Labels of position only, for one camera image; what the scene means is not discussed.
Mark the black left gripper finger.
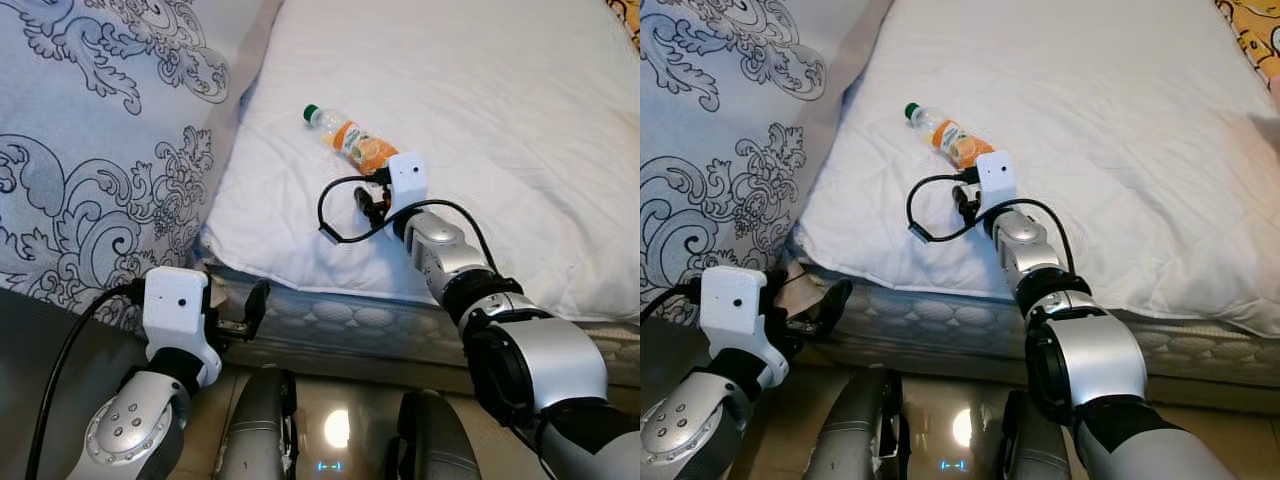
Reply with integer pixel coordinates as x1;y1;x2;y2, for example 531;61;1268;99
817;277;855;337
240;279;272;342

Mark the orange juice bottle green cap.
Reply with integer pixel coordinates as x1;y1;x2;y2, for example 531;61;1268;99
905;101;997;171
303;103;401;176

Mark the grey quilted mattress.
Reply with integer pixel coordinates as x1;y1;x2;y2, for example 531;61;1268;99
195;255;641;391
788;245;1280;416

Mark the grey left robot leg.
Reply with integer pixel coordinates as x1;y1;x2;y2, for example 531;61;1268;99
800;364;912;480
214;365;300;480

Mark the grey robot leg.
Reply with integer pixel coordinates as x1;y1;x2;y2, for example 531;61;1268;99
393;389;483;480
800;364;912;480
214;365;300;480
998;389;1079;480

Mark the white quilted bed cover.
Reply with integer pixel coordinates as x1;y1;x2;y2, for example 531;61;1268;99
793;0;1280;339
198;0;641;323

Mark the blue-grey paisley quilt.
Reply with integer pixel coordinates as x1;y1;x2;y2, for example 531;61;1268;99
0;0;286;333
640;0;894;326

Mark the grey right robot leg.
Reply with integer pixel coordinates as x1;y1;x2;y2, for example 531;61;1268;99
998;389;1079;480
393;389;483;480

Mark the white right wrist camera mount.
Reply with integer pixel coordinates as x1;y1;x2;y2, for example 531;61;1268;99
384;151;430;217
974;150;1020;217

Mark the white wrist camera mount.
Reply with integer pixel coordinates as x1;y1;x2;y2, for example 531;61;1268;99
699;264;791;393
384;151;430;217
141;266;224;388
974;150;1020;217

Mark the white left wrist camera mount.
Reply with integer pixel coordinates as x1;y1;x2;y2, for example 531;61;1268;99
699;264;791;393
141;266;224;388

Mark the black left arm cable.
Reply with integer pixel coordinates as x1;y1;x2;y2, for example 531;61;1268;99
640;283;703;323
24;280;147;480

